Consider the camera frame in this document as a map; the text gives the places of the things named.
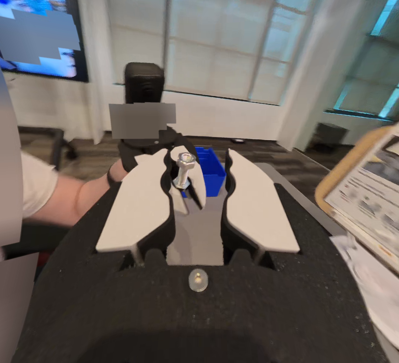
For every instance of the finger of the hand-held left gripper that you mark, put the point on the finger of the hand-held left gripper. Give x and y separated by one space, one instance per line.
201 188
180 204

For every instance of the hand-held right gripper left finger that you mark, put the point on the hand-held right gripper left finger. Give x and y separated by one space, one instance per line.
140 207

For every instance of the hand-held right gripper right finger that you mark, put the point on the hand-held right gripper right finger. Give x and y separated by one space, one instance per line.
258 207

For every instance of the blue plastic bin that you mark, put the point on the blue plastic bin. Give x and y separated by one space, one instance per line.
212 179

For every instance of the silver hex nut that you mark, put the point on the silver hex nut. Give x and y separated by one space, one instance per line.
184 184

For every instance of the silver hex bolt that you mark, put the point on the silver hex bolt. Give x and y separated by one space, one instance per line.
186 160

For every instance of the person's left forearm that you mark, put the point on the person's left forearm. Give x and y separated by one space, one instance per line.
71 201

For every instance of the person's left hand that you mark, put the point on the person's left hand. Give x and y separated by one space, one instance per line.
120 173

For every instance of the small black floor device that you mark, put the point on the small black floor device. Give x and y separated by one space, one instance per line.
237 141

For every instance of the instruction sheet on wooden board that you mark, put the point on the instruction sheet on wooden board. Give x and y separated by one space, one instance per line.
321 193

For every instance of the black floor box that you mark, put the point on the black floor box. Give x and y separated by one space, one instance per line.
332 134

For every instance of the printed instruction sheet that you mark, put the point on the printed instruction sheet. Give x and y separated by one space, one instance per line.
367 188

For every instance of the white stand base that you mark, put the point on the white stand base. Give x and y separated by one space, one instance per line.
374 275

